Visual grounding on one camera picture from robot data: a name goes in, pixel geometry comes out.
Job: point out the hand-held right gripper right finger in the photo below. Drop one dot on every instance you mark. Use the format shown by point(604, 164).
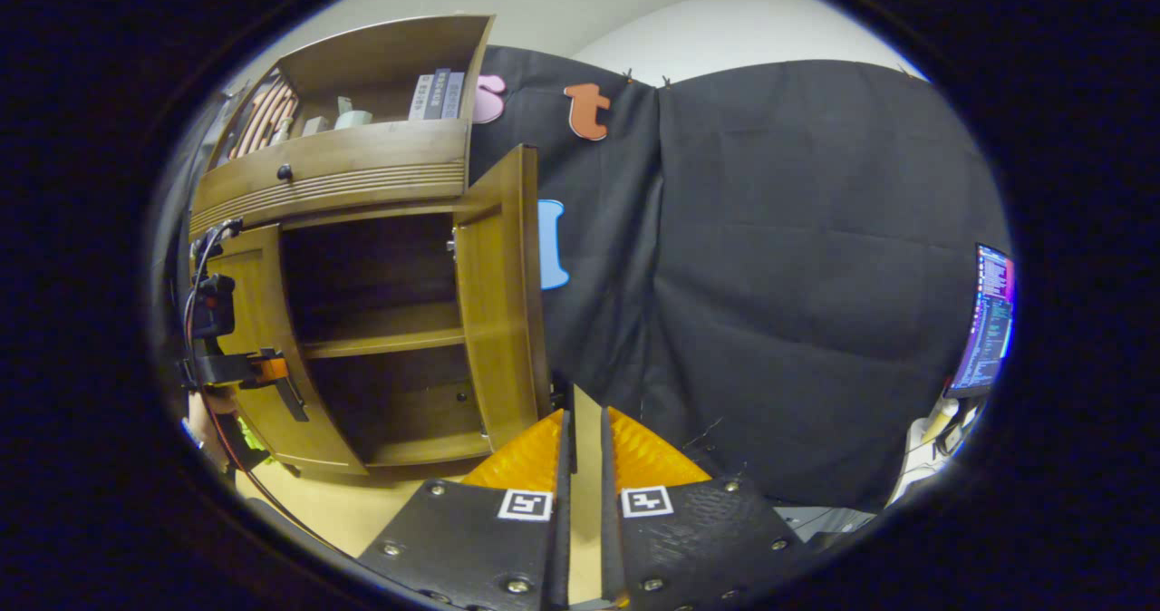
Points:
point(609, 538)

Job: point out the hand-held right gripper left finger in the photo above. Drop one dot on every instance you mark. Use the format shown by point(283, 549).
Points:
point(561, 538)

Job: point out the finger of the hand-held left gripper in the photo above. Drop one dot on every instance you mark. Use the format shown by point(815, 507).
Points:
point(258, 368)

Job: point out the wooden cabinet door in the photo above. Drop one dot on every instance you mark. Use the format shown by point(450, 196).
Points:
point(498, 303)
point(258, 294)

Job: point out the wooden double-door shoe cabinet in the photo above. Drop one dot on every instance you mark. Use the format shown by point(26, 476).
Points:
point(381, 58)

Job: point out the yellow-green object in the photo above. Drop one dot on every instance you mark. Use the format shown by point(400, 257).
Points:
point(252, 434)

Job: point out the clear pump bottle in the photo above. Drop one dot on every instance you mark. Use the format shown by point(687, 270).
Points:
point(283, 130)

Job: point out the wooden drawer front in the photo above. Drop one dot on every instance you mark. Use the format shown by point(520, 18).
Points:
point(362, 162)

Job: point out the small white box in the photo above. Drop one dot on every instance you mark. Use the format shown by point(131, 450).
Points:
point(316, 126)

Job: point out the black backdrop cloth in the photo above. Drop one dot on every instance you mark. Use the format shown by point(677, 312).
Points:
point(770, 276)

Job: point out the light purple book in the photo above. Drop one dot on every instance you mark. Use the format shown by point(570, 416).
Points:
point(453, 94)

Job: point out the computer monitor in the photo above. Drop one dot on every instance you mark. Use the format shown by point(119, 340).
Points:
point(988, 321)

